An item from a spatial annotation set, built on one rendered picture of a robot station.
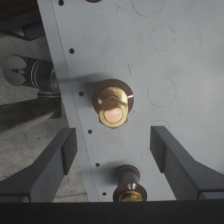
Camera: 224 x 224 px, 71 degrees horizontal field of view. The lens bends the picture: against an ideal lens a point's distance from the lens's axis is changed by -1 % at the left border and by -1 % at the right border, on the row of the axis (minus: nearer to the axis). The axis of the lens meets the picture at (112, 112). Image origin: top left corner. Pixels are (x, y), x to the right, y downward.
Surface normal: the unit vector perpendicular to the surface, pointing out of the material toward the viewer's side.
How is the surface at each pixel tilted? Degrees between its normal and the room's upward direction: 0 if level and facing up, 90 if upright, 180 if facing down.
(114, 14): 0
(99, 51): 0
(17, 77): 12
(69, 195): 0
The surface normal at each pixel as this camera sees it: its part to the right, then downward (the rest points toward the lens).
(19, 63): -0.12, 0.12
